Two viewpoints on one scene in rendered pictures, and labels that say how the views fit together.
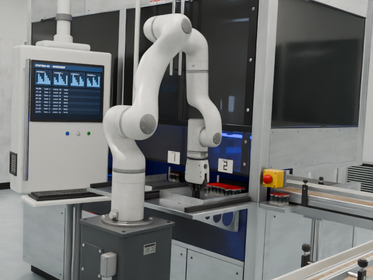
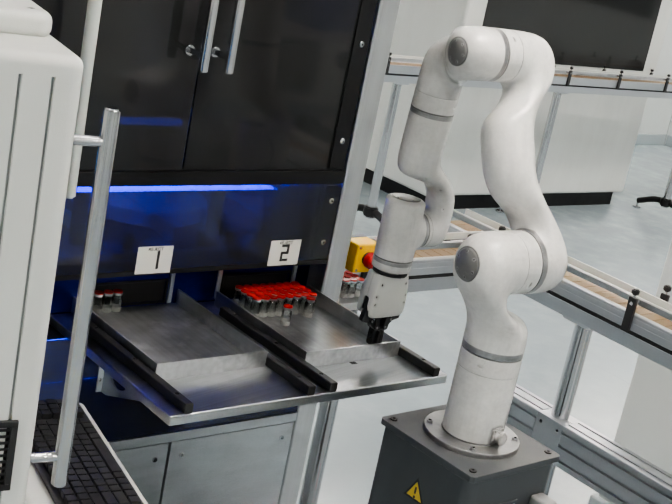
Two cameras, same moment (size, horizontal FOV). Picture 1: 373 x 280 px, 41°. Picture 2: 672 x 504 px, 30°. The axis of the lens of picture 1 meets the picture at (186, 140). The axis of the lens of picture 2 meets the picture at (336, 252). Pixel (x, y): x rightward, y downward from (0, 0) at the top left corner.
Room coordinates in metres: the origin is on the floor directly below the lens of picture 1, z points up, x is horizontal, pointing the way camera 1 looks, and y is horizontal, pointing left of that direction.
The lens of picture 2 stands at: (2.01, 2.48, 1.86)
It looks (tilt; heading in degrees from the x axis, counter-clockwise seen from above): 17 degrees down; 274
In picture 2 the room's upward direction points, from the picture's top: 12 degrees clockwise
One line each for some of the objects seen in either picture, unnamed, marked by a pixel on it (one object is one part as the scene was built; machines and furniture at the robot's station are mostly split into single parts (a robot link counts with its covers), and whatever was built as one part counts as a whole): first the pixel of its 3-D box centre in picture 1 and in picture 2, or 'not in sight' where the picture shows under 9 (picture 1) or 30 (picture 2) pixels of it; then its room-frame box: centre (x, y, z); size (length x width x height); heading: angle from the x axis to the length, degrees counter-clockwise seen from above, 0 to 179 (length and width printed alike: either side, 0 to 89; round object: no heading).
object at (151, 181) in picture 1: (159, 183); (167, 331); (2.47, 0.12, 0.90); 0.34 x 0.26 x 0.04; 136
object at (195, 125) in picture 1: (198, 134); (401, 226); (2.06, -0.05, 1.17); 0.09 x 0.08 x 0.13; 42
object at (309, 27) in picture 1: (322, 66); not in sight; (2.53, -0.66, 1.50); 0.85 x 0.01 x 0.59; 136
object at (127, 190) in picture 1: (127, 195); (481, 393); (1.83, 0.21, 0.95); 0.19 x 0.19 x 0.18
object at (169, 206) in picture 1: (173, 195); (252, 349); (2.31, 0.05, 0.87); 0.70 x 0.48 x 0.02; 46
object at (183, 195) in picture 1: (207, 194); (305, 323); (2.22, -0.10, 0.90); 0.34 x 0.26 x 0.04; 136
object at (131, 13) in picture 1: (153, 61); (99, 19); (2.68, 0.19, 1.50); 0.47 x 0.01 x 0.59; 46
